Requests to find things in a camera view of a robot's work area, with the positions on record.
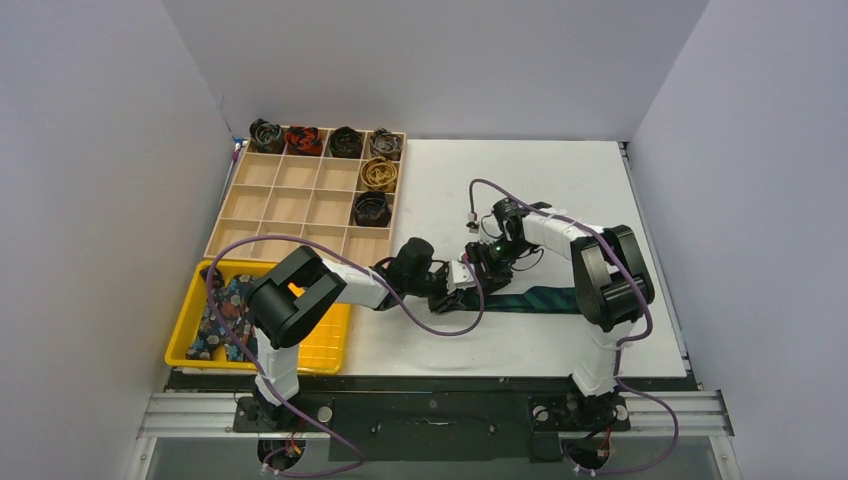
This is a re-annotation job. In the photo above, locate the green navy striped tie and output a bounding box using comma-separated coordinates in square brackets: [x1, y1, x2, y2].
[483, 286, 580, 315]

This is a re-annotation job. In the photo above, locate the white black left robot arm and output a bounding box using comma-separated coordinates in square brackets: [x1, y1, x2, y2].
[245, 237, 485, 430]

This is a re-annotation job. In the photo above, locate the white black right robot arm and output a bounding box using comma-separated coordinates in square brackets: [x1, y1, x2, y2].
[465, 198, 655, 428]

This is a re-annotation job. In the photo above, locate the rolled navy floral tie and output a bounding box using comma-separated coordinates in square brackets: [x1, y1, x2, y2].
[352, 191, 392, 228]

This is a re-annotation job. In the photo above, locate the wooden compartment organizer box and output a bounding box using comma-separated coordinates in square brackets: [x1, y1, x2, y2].
[203, 127, 407, 265]

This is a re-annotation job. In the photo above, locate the rolled yellow beetle tie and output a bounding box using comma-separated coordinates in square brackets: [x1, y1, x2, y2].
[359, 156, 399, 193]

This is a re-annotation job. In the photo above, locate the yellow plastic tray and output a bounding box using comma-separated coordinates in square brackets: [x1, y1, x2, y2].
[164, 259, 352, 375]

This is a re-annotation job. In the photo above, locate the rolled grey patterned tie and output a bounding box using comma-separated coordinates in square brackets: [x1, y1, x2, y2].
[368, 128, 404, 161]

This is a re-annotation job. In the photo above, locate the rolled black gold tie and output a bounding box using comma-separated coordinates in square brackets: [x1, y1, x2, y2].
[328, 126, 364, 159]

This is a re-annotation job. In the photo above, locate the rolled red black tie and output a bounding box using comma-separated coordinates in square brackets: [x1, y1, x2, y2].
[285, 126, 323, 156]

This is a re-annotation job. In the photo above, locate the floral dark tie in tray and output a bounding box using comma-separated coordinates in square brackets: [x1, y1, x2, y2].
[185, 267, 258, 363]

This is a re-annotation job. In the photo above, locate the rolled black grey tie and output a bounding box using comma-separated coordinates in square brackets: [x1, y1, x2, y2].
[249, 118, 285, 155]

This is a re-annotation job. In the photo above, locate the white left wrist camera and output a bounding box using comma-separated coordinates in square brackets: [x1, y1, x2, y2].
[446, 260, 477, 293]

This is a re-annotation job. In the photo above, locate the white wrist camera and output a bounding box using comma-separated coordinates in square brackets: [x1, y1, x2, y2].
[446, 260, 477, 293]
[478, 220, 503, 245]

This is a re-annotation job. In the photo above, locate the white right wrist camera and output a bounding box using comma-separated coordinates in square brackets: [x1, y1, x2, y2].
[478, 220, 503, 245]

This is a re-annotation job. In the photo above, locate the aluminium black mounting rail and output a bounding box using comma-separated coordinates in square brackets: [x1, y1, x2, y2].
[128, 377, 742, 479]

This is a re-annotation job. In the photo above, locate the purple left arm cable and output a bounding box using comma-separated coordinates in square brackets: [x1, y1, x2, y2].
[205, 235, 486, 478]

